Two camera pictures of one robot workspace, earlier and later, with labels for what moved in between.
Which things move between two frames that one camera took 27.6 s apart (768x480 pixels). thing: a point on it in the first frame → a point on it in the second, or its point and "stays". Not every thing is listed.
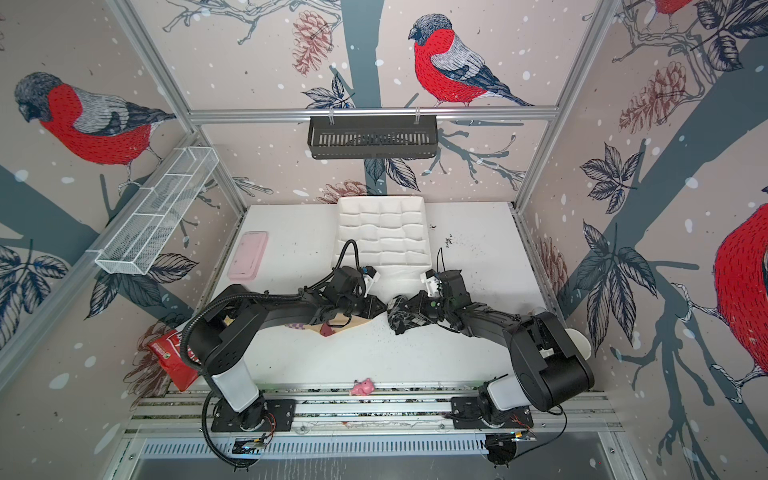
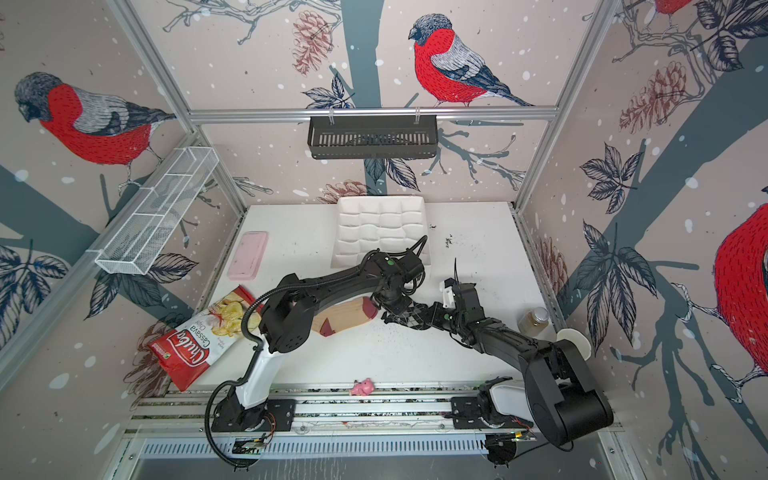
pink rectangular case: x=248 y=256 stays
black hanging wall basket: x=373 y=137 stays
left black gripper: x=372 y=311 → x=400 y=309
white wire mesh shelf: x=156 y=211 stays
